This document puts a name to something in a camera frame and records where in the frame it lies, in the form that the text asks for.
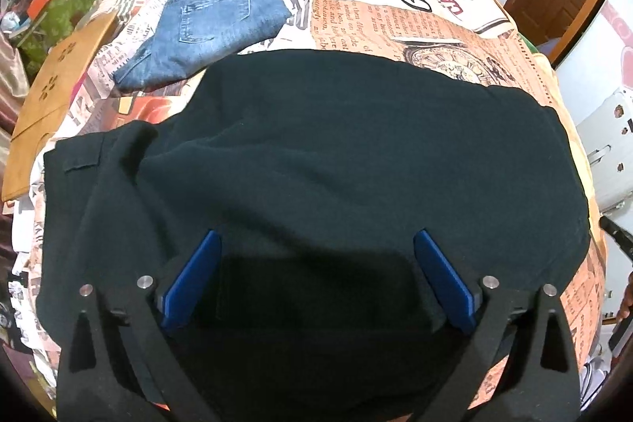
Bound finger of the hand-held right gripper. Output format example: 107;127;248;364
600;215;633;262

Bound blue jeans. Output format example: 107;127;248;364
113;0;292;91

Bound white pink printed panel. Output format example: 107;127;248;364
554;0;633;116

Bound striped satin curtain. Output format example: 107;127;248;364
0;26;30;141

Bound green storage box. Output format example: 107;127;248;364
17;0;97;77

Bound tan wooden lap board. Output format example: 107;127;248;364
1;13;119;202

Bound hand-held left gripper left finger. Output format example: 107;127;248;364
58;229;223;422

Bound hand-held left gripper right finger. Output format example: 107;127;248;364
413;229;579;422

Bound printed bedsheet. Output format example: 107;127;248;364
0;0;609;422

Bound black pants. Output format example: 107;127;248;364
37;49;591;422

